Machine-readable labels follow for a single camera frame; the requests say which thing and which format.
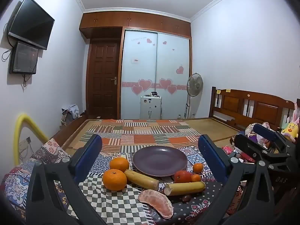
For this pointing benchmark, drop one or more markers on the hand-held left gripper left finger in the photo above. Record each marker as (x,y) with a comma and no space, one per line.
(90,155)

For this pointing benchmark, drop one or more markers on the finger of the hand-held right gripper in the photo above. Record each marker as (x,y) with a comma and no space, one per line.
(264,132)
(246,145)

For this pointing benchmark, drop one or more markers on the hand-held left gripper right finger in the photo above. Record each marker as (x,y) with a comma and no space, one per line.
(211,157)

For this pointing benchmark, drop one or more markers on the large orange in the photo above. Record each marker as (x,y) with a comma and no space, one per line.
(119,164)
(115,180)

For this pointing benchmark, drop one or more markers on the red tomato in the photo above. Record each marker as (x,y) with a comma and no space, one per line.
(182,177)

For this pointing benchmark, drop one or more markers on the purple round plate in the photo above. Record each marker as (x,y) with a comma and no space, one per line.
(160,161)

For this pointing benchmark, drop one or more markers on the peeled pomelo segment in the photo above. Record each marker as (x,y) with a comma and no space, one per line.
(155,204)

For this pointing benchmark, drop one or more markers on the white plastic bag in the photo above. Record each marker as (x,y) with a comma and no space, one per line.
(263,141)

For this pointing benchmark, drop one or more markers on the red box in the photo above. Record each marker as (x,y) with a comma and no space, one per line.
(246,157)

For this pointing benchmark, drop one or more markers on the small mandarin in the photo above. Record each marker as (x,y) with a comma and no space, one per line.
(196,178)
(198,167)

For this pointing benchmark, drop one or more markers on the pink packet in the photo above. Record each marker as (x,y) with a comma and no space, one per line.
(227,150)

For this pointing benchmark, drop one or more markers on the yellow chick plush toy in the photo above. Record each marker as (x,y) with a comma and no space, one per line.
(291,129)

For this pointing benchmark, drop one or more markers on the bamboo bed mat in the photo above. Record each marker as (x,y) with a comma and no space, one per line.
(211,127)

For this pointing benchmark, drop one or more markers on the wooden bed footboard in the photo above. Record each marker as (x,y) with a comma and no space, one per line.
(68,131)

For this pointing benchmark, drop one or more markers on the dark red date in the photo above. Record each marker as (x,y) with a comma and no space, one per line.
(185,198)

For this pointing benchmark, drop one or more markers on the pile of clothes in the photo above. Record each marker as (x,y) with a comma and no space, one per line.
(71,111)

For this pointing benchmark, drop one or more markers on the patterned printed blanket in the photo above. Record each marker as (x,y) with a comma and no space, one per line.
(117,206)

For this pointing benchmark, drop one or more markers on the striped patchwork blanket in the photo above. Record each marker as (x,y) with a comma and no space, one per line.
(145,133)

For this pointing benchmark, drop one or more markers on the standing electric fan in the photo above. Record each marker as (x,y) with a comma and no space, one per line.
(195,84)

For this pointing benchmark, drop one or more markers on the yellow foam tube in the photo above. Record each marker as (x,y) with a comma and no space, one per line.
(18,131)

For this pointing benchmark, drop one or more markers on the white appliance with kettle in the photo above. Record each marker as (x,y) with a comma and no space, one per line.
(150,107)

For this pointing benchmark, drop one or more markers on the brown wooden door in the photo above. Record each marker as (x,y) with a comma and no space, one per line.
(103,79)

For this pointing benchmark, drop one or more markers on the small dark round container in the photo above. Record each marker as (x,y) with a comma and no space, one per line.
(154,93)

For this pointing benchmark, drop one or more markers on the frosted sliding wardrobe door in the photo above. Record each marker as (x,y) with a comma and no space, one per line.
(173,61)
(138,70)

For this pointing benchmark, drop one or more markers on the wooden overhead cabinet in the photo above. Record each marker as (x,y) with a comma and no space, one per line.
(136,20)

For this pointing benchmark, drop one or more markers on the wall power socket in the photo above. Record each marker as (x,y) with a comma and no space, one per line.
(24,143)

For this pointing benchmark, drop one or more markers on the small black wall monitor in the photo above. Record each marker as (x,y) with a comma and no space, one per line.
(24,57)

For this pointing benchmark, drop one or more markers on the black wall television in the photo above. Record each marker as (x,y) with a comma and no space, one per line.
(31,23)

